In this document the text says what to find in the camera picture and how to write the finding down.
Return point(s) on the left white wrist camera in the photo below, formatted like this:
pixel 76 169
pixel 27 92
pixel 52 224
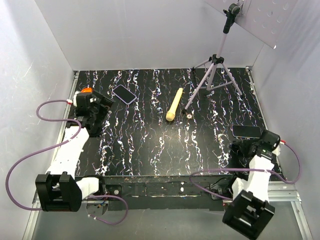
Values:
pixel 73 100

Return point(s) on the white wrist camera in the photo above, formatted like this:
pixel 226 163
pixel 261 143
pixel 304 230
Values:
pixel 278 148
pixel 73 100

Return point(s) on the purple cased smartphone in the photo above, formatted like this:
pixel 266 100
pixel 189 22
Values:
pixel 125 95

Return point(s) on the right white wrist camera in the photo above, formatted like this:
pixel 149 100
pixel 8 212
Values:
pixel 278 148

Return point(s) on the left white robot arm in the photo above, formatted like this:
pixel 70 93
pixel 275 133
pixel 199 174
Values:
pixel 57 189

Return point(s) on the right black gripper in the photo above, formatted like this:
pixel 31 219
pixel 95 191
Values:
pixel 243 144

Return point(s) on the black smartphone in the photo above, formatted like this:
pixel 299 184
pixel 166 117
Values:
pixel 246 131

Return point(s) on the perforated grey board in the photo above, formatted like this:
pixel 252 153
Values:
pixel 264 19

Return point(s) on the orange curved plastic piece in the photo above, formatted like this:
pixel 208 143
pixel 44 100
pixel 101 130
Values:
pixel 87 90

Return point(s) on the aluminium frame rail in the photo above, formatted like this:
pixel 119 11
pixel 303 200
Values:
pixel 282 192

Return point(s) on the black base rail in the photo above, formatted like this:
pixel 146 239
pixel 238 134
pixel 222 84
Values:
pixel 163 192

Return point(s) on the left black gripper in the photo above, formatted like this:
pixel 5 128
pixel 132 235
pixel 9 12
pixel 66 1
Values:
pixel 104 104

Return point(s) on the cream toy microphone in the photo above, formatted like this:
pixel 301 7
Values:
pixel 171 113

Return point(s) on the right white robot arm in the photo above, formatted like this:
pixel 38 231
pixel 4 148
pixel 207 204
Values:
pixel 250 210

